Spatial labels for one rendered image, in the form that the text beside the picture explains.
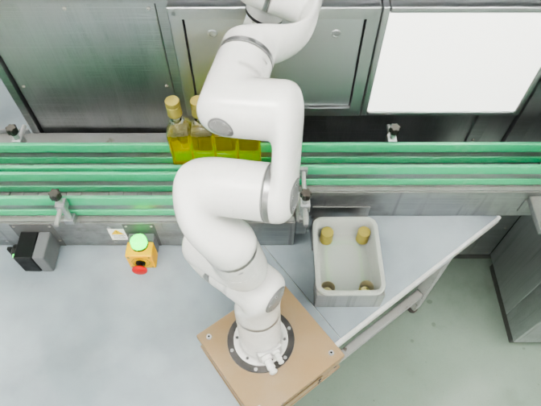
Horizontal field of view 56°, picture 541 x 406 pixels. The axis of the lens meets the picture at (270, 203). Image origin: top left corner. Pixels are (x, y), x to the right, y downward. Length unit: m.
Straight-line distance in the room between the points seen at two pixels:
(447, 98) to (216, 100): 0.86
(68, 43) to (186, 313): 0.73
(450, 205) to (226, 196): 0.93
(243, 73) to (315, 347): 0.71
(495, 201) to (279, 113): 0.98
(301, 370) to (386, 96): 0.72
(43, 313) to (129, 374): 0.29
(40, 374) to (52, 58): 0.77
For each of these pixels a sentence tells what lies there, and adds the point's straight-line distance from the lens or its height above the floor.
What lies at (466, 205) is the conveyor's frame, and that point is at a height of 0.81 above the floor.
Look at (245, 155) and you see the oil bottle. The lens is 1.28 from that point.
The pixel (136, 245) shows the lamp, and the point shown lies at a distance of 1.35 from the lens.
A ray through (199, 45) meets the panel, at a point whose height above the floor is 1.21.
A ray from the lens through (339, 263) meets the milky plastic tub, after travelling 1.39.
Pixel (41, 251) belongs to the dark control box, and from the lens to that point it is 1.44.
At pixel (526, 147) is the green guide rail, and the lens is 1.52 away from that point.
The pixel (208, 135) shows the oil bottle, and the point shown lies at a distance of 1.23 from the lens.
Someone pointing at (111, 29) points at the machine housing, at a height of 1.23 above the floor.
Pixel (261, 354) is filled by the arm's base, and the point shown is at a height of 0.89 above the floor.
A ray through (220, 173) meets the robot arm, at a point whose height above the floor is 1.45.
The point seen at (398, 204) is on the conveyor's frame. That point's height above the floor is 0.82.
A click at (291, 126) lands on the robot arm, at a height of 1.51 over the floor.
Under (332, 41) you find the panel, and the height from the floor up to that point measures 1.22.
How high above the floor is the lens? 2.00
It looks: 57 degrees down
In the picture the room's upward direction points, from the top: straight up
